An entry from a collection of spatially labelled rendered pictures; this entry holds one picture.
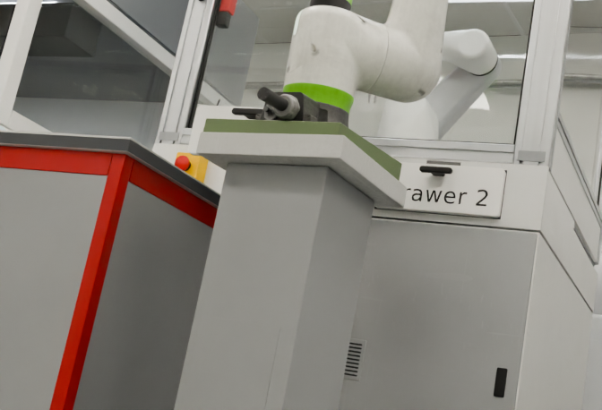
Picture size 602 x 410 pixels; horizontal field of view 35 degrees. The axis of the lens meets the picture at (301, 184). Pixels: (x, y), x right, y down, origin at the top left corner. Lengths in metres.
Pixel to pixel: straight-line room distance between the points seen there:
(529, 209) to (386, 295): 0.37
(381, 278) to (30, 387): 0.81
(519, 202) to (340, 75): 0.61
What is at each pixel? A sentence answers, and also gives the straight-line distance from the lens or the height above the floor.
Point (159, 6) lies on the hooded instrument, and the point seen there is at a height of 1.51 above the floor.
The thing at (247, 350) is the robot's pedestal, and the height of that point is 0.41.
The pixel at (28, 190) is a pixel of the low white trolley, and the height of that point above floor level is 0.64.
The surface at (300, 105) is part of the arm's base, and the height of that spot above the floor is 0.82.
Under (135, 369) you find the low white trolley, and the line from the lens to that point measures 1.92.
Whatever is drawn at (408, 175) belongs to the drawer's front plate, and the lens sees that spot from 2.18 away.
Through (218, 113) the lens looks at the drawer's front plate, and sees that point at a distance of 2.05.
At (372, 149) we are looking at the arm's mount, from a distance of 1.65.
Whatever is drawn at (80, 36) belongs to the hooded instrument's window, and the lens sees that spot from 2.85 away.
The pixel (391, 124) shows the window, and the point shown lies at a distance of 2.28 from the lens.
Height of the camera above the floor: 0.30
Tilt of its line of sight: 14 degrees up
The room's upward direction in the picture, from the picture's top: 11 degrees clockwise
